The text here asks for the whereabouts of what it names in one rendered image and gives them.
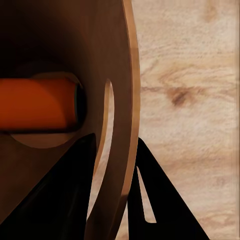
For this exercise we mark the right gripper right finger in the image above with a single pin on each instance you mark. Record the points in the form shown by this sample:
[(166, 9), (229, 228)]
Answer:
[(174, 220)]

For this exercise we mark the trash can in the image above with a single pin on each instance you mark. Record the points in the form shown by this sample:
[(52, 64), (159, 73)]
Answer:
[(92, 43)]

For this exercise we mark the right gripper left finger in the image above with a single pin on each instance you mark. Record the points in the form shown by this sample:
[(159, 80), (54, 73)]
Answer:
[(57, 207)]

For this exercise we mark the can of soda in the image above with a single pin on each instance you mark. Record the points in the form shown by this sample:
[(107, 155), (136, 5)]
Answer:
[(39, 104)]

